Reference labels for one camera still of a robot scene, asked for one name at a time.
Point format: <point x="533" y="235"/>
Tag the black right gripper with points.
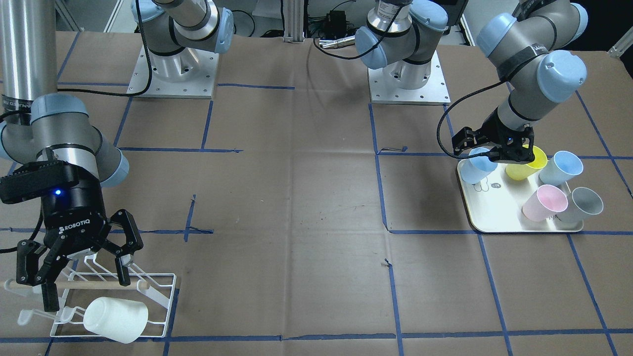
<point x="74" y="206"/>

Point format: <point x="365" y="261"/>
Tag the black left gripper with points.
<point x="490" y="129"/>

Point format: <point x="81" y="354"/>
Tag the white plastic cup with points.
<point x="116" y="318"/>

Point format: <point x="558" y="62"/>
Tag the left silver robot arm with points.
<point x="526" y="47"/>

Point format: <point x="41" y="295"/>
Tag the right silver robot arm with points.
<point x="64" y="160"/>

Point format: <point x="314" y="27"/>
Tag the yellow plastic cup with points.
<point x="519" y="172"/>

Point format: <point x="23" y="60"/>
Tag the light blue cup rear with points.
<point x="475" y="169"/>

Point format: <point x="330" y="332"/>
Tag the light blue cup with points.
<point x="475" y="169"/>
<point x="563" y="166"/>

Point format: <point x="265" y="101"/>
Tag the light blue cup front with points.
<point x="563" y="166"/>

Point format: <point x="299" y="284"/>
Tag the pink plastic cup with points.
<point x="547" y="201"/>

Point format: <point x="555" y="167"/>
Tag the grey plastic cup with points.
<point x="583" y="202"/>

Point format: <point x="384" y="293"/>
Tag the beige plastic tray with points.
<point x="494" y="205"/>

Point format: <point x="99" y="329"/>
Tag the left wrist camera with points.
<point x="468" y="138"/>

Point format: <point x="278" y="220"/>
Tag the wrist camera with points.
<point x="468" y="138"/>
<point x="36" y="179"/>

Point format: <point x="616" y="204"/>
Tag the white wire cup rack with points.
<point x="80" y="285"/>

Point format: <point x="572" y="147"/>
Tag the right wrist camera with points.
<point x="36" y="179"/>

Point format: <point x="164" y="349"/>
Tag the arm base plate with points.
<point x="405" y="83"/>
<point x="191" y="73"/>

